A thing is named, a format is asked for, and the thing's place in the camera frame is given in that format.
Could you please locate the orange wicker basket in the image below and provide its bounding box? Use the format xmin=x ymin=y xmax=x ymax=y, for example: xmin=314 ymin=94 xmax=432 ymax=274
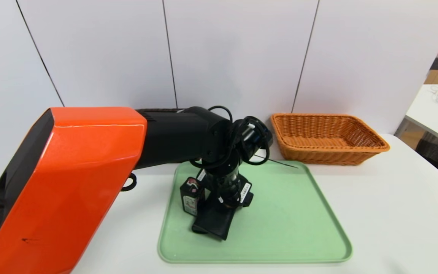
xmin=271 ymin=113 xmax=391 ymax=166

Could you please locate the white side table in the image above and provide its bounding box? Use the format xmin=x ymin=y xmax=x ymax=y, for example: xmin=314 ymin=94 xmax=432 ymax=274
xmin=393 ymin=84 xmax=438 ymax=150

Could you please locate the light green plastic tray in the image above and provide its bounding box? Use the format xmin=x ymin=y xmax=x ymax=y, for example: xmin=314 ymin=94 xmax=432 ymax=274
xmin=157 ymin=160 xmax=353 ymax=264

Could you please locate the small black drink carton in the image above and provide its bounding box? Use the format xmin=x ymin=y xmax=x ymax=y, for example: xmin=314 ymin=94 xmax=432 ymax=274
xmin=180 ymin=177 xmax=206 ymax=217

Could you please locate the black soft glasses case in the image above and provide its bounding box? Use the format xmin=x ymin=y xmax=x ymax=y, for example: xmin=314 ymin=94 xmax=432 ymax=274
xmin=192 ymin=204 xmax=238 ymax=241

